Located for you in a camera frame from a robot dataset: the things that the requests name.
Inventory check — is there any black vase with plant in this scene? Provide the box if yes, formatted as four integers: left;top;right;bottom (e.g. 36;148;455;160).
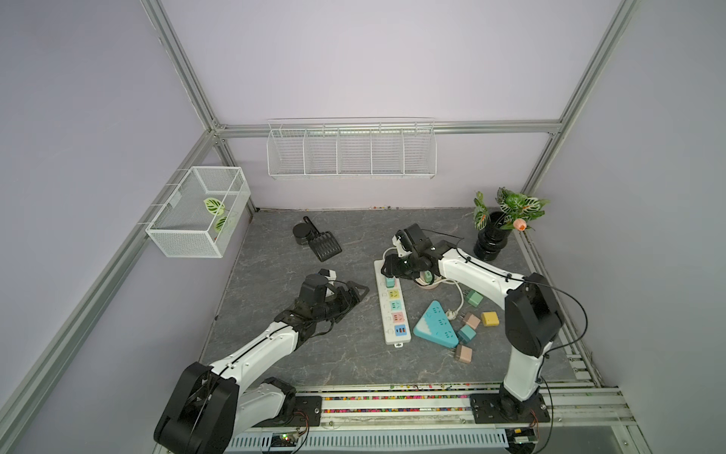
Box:
473;187;549;261

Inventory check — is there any black slotted scoop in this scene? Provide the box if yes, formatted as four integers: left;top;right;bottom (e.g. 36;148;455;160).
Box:
304;217;342;262

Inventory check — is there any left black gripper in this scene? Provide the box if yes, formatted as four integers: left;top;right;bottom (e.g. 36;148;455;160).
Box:
313;281;369;323

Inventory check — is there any black round container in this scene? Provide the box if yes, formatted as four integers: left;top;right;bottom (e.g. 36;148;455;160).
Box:
292;222;315;245

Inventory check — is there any yellow plug adapter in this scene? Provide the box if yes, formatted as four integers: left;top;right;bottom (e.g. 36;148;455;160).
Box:
481;311;500;327

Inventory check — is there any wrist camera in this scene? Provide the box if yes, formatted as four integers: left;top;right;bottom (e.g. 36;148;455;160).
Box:
391;230;411;257
319;269;337;281

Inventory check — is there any white mesh basket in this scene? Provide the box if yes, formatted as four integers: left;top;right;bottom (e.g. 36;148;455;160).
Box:
146;166;251;258

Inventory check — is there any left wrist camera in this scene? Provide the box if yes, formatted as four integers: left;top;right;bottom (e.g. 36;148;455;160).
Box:
319;269;337;281

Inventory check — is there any green leaf in basket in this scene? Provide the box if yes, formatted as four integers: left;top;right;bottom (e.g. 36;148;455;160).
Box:
203;198;227;217

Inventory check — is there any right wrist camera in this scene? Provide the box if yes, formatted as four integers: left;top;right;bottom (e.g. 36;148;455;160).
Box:
391;230;411;257

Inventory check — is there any white long power strip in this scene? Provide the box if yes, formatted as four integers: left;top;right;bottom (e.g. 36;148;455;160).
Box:
374;259;411;348

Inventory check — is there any teal triangular power strip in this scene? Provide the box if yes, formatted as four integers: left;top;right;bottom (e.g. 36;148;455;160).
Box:
413;300;459;349

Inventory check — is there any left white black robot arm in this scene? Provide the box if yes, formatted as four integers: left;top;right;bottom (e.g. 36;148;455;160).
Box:
153;271;370;453

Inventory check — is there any white wire wall shelf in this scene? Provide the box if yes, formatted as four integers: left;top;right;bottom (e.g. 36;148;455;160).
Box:
266;117;438;179

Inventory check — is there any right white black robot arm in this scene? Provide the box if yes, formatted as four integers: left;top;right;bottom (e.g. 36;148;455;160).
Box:
381;223;563;405

